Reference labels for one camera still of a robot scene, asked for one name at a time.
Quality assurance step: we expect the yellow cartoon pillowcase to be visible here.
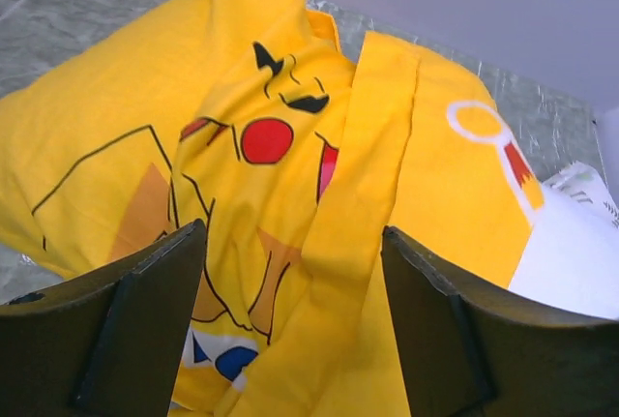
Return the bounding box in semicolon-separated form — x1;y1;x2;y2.
1;0;545;416

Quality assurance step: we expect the white pillow insert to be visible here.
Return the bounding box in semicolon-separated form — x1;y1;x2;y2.
508;186;618;320

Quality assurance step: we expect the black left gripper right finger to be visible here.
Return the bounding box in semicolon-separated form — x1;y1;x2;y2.
381;226;618;416

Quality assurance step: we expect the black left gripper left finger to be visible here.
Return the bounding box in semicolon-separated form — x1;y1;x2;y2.
1;220;206;416

